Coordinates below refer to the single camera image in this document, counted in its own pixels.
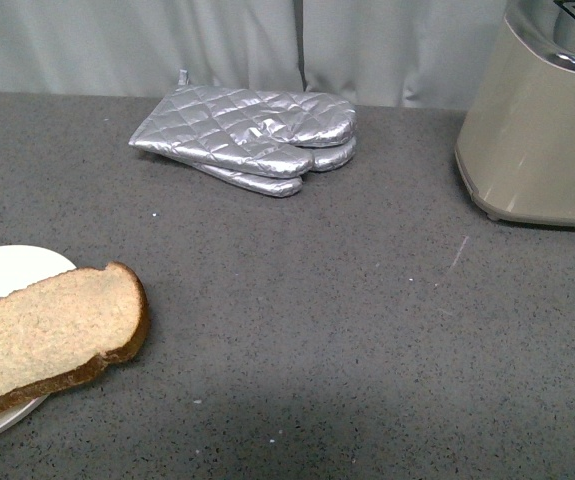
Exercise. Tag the brown bread slice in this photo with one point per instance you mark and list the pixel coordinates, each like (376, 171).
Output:
(65, 330)

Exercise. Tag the beige metal toaster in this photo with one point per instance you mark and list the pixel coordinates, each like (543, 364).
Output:
(516, 148)

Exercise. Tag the lower silver quilted oven mitt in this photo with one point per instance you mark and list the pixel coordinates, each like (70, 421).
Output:
(267, 185)

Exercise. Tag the silver quilted oven mitt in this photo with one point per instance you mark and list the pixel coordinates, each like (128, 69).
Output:
(275, 135)
(267, 185)

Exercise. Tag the upper silver quilted oven mitt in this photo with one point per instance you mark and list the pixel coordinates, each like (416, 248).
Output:
(275, 135)

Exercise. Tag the grey-white curtain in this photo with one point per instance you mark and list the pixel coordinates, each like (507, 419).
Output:
(425, 54)

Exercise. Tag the white plate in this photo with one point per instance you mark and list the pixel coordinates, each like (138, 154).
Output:
(20, 266)

